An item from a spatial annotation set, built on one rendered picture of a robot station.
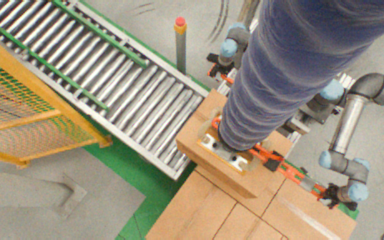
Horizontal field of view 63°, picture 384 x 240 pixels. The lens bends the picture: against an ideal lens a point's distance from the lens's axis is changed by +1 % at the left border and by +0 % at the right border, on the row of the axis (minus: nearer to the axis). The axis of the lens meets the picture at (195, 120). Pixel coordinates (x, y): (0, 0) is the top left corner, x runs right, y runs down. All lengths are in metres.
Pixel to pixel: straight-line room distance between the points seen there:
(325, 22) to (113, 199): 2.65
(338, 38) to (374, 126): 2.99
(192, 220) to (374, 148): 1.95
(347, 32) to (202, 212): 1.97
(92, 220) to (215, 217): 1.17
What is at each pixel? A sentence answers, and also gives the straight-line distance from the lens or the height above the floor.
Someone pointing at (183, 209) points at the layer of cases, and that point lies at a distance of 2.38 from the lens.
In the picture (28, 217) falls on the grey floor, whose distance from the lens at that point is 3.22.
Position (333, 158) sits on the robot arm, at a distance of 1.55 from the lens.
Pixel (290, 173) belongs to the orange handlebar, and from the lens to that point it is 1.80.
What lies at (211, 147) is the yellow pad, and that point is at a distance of 1.86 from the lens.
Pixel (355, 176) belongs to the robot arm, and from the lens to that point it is 1.59.
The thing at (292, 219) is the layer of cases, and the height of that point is 0.54.
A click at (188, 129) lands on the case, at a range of 1.90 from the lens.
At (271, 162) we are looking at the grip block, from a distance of 1.78.
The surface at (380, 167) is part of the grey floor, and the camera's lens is 3.47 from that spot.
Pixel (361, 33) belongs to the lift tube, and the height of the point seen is 2.48.
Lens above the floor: 2.92
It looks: 75 degrees down
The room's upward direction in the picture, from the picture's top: 8 degrees clockwise
